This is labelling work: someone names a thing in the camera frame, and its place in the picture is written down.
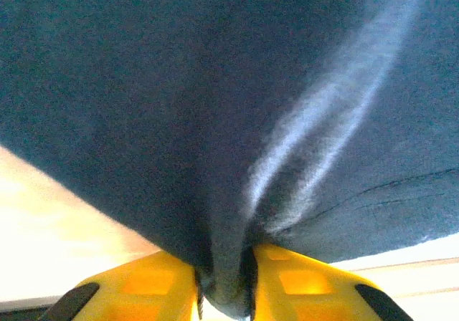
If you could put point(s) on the navy blue t-shirt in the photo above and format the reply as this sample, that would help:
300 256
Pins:
179 84

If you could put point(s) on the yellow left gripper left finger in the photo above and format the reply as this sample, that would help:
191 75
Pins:
143 292

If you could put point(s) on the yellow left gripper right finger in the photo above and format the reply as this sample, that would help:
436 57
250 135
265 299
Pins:
305 299

